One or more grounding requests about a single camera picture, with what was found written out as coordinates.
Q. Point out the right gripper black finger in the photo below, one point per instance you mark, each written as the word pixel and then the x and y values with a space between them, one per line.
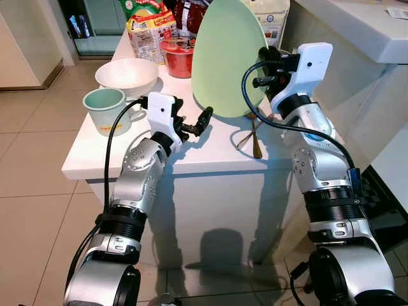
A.
pixel 269 53
pixel 263 81

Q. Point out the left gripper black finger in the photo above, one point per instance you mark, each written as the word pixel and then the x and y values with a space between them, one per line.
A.
pixel 205 120
pixel 179 109

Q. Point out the light green plate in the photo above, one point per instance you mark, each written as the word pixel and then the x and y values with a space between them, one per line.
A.
pixel 226 57

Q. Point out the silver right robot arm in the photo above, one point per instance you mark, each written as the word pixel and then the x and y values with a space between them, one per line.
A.
pixel 319 166

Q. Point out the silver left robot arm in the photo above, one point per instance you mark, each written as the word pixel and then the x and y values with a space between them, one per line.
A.
pixel 137 178

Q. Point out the cream printed cracker bag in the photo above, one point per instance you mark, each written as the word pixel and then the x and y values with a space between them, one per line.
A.
pixel 274 22

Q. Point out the metal fork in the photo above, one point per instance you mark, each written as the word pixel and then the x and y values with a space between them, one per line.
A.
pixel 242 141

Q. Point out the red lidded food container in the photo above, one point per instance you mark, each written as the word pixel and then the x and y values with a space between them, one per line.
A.
pixel 178 60

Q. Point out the metal spoon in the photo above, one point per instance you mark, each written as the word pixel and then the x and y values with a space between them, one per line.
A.
pixel 257 150

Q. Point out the white bowl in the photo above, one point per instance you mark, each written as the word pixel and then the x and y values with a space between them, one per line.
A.
pixel 127 75

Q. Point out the mint green mug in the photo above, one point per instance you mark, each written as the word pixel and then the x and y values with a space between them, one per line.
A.
pixel 105 115

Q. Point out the white kitchen island counter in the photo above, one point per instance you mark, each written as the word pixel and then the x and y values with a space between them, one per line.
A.
pixel 210 204

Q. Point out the yellow green snack bag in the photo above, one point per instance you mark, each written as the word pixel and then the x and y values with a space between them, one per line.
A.
pixel 150 32

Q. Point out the white raised counter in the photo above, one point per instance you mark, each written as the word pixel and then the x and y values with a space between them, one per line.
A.
pixel 357 32

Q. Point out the dark red snack bag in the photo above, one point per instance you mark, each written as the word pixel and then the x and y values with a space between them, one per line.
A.
pixel 188 16

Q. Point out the teal glass door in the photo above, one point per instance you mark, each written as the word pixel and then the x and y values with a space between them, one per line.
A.
pixel 102 16

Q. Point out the printed paper slip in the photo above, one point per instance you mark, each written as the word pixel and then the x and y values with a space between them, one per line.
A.
pixel 396 11

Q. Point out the white side cabinet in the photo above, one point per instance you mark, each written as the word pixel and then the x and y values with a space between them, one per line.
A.
pixel 395 159

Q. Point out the beige kitchen cabinet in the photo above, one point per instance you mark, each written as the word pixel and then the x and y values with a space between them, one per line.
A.
pixel 25 44

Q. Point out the black plastic crate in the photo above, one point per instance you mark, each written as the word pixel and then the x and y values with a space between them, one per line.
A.
pixel 386 210

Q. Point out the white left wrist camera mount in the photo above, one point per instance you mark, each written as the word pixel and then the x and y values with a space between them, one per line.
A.
pixel 160 111

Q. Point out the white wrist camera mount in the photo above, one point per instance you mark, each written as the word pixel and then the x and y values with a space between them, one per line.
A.
pixel 312 64
pixel 160 111

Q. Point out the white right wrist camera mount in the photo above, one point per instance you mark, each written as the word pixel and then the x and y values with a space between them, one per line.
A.
pixel 312 64

